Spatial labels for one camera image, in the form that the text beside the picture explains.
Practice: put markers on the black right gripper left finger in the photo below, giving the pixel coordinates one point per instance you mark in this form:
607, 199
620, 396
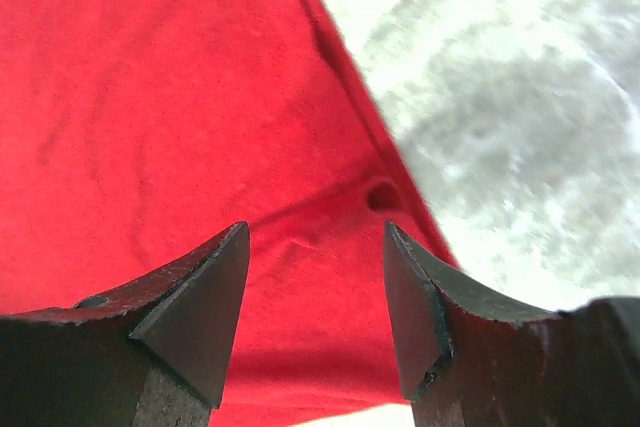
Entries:
152, 352

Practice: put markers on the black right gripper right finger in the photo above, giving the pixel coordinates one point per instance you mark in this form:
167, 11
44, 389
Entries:
468, 355

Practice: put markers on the red t shirt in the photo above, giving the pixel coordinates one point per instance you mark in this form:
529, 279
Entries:
132, 131

